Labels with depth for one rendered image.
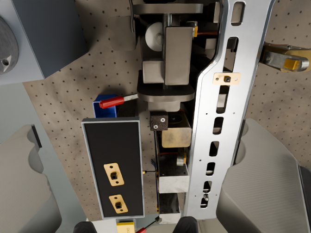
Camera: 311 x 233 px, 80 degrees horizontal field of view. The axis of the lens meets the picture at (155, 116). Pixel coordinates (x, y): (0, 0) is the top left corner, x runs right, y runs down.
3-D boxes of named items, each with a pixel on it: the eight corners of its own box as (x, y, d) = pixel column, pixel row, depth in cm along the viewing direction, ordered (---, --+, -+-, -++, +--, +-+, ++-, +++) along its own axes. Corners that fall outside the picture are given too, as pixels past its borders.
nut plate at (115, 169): (124, 183, 55) (124, 186, 54) (112, 185, 55) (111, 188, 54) (117, 162, 51) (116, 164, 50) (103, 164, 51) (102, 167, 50)
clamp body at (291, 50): (256, 52, 84) (319, 72, 54) (230, 52, 84) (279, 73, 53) (259, 36, 81) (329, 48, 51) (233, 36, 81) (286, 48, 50)
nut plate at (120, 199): (128, 210, 61) (127, 214, 60) (117, 212, 61) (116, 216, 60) (120, 193, 57) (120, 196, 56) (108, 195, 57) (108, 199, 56)
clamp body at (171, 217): (170, 165, 114) (179, 223, 82) (150, 166, 113) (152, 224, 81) (170, 156, 110) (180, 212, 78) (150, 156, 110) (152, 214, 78)
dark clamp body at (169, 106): (166, 75, 87) (179, 112, 54) (140, 76, 87) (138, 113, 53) (166, 59, 84) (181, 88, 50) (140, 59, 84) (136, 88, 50)
